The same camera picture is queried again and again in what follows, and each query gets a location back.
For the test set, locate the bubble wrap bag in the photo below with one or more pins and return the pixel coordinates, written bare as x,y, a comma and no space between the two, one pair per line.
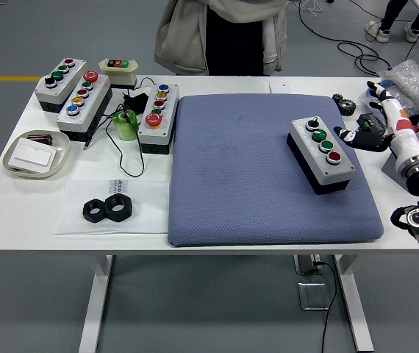
415,84

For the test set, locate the grey four-button box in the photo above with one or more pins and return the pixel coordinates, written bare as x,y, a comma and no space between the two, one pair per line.
48,95

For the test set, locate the black power adapter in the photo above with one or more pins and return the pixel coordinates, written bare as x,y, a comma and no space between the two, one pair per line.
137,101

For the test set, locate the clear plastic bag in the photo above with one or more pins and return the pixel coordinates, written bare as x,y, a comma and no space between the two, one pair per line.
147,206

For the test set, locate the cream switch box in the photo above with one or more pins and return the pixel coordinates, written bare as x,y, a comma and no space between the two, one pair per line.
121,75

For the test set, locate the white wall switch plate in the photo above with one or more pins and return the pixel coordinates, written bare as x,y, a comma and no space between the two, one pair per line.
33,154

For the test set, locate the black stepped gear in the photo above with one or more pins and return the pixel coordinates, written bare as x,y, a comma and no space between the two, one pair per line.
347,107

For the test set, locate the cream shallow dish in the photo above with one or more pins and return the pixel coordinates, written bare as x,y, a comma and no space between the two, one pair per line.
61,145

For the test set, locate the green tape roll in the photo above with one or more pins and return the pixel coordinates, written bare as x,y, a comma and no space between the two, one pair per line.
125,128

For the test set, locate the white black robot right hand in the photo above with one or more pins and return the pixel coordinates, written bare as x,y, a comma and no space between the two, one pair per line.
402,138

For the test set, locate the small red item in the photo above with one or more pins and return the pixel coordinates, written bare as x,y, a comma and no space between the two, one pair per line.
415,128

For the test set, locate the dark brown small item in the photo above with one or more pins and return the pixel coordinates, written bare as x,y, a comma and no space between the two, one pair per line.
42,139

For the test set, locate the grey four-control button box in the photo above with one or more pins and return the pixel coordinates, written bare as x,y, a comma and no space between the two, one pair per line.
327,162

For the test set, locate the black module green terminal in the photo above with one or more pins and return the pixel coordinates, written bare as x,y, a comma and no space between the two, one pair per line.
365,121

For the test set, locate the black hex nut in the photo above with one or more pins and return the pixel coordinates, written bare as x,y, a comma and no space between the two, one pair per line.
119,207
93,211

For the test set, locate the white table leg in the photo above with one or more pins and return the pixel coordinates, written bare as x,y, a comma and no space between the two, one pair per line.
353,301
95,301

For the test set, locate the metal floor socket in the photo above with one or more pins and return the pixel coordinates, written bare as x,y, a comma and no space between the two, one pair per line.
312,296

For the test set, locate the grey five-button box red mushroom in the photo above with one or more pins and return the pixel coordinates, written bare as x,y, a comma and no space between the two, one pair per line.
84,114
154,136

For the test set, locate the blue-grey textured mat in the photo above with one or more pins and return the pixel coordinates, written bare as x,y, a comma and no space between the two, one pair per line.
231,165

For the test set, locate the grey under-table power box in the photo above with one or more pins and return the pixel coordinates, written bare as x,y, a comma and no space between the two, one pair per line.
305,264

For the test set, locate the background person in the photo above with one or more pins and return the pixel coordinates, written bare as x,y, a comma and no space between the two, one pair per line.
382,35

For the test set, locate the clear bag of metal parts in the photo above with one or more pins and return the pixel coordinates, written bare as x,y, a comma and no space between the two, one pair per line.
411,106

